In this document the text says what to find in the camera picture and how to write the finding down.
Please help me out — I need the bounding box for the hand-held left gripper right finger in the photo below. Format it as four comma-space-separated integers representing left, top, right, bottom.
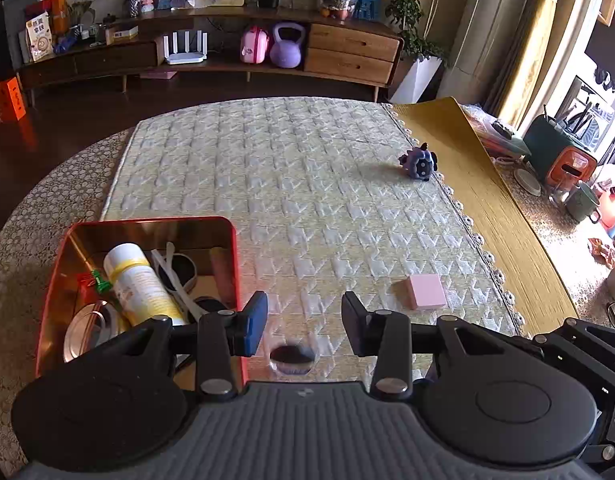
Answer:
341, 290, 509, 402

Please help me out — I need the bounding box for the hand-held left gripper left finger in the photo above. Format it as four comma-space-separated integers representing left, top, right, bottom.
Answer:
104, 290, 270, 402

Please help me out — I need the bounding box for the small glass cup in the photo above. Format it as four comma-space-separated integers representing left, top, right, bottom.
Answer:
268, 342, 317, 376

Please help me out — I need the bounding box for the pink square block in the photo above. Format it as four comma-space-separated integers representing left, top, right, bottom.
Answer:
403, 273, 447, 311

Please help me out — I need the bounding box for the yellow and white bottle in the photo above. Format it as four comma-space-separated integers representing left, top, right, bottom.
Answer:
103, 243, 189, 329

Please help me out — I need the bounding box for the red tin box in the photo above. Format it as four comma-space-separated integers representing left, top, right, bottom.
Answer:
35, 216, 249, 387

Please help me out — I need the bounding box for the green plastic clip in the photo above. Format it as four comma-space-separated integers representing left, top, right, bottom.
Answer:
90, 268, 114, 294

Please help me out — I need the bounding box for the round silver metal tin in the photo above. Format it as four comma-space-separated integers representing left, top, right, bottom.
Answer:
62, 300, 134, 364

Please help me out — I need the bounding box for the white plastic spoon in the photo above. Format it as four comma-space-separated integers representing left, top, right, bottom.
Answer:
150, 242, 204, 324

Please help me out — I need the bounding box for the cream quilted mat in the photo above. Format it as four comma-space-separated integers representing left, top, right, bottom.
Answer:
98, 96, 531, 397

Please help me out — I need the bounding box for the green mug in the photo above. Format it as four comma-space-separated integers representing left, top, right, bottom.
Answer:
566, 179, 601, 224

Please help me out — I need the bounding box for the blue plush toy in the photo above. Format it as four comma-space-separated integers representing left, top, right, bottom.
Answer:
398, 142, 439, 182

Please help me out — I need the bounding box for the orange appliance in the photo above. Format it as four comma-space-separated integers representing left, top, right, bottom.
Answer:
544, 144, 599, 192

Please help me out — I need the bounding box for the dark green container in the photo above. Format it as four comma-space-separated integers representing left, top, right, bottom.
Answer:
522, 104, 595, 172

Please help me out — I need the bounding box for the stack of pink folders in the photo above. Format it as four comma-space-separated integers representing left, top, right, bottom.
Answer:
461, 104, 531, 162

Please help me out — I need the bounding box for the purple kettlebell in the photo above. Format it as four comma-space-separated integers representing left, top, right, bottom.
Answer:
270, 22, 307, 69

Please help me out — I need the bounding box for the wooden media cabinet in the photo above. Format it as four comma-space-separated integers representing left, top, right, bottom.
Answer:
16, 6, 406, 107

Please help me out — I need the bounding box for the pink toy case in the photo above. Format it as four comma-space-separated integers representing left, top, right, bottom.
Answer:
240, 26, 271, 65

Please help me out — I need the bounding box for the white router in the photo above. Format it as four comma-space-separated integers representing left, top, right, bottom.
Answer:
162, 31, 209, 65

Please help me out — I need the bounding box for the potted plant in white pot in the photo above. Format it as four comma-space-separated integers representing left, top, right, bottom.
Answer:
380, 0, 447, 104

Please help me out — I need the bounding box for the small yellow box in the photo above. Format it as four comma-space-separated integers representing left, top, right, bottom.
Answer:
106, 24, 140, 45

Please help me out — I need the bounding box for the blue printed box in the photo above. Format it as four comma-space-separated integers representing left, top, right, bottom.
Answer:
351, 0, 384, 22

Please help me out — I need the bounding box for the orange paper bag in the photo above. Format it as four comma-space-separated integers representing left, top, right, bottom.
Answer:
0, 78, 28, 124

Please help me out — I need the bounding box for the yellow curtain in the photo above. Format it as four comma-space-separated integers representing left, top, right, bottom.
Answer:
496, 0, 579, 127

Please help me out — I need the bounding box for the printed snack bag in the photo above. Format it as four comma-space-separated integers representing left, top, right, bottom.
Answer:
24, 11, 56, 62

